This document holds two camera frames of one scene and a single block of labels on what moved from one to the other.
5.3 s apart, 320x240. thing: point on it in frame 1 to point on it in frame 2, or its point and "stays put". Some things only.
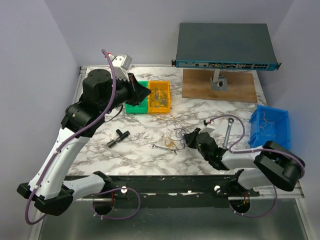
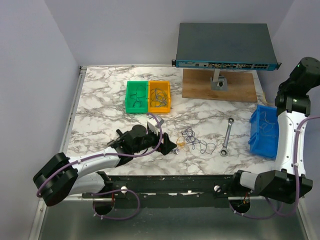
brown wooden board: x=196 y=84 stays put
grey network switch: x=225 y=45 stays put
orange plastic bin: x=159 y=99 stays put
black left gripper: x=137 y=92 to x=167 y=145
